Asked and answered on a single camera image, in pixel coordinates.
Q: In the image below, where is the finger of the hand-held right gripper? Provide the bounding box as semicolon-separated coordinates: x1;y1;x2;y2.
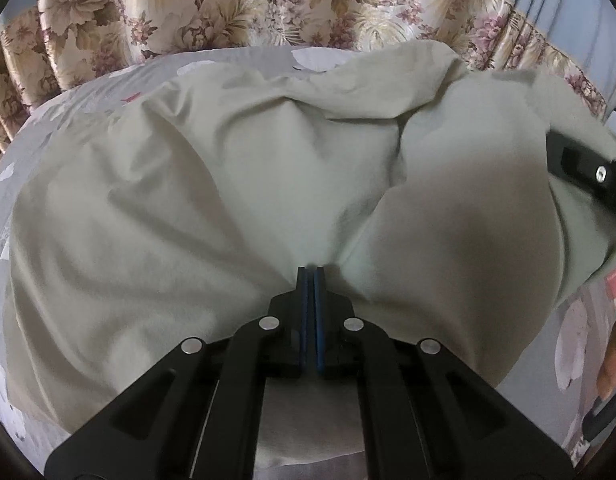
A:
544;129;616;220

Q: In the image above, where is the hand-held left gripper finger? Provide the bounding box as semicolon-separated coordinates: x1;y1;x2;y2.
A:
314;266;575;480
44;266;315;480

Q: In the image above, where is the pale green garment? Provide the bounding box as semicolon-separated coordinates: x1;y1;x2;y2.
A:
2;40;616;467

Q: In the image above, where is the person's right hand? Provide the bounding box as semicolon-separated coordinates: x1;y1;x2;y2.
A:
597;310;616;402

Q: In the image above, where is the grey printed bed sheet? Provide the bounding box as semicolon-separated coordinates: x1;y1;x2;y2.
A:
0;45;616;480

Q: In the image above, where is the floral curtain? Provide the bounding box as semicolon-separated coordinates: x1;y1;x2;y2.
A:
0;0;611;163

